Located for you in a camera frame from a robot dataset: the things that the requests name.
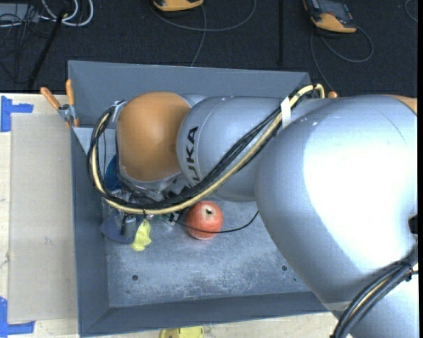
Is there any red apple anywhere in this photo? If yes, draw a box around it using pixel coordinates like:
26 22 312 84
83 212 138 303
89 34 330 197
185 200 224 241

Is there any blue round object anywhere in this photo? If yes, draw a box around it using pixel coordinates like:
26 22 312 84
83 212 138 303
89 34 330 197
104 154 121 192

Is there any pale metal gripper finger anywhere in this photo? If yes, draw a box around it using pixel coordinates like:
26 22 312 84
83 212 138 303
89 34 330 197
121 214 138 241

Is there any pale flat board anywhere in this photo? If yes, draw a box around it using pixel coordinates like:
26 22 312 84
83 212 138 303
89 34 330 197
7 113 79 325

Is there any yellow crumpled object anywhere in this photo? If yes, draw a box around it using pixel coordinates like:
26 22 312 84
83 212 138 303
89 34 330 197
130 219 152 252

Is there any grey metal bin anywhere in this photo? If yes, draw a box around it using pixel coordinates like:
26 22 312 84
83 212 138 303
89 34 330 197
67 60 336 338

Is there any grey-blue flat disc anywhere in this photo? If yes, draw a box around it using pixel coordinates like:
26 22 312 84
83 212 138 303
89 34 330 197
99 218 135 244

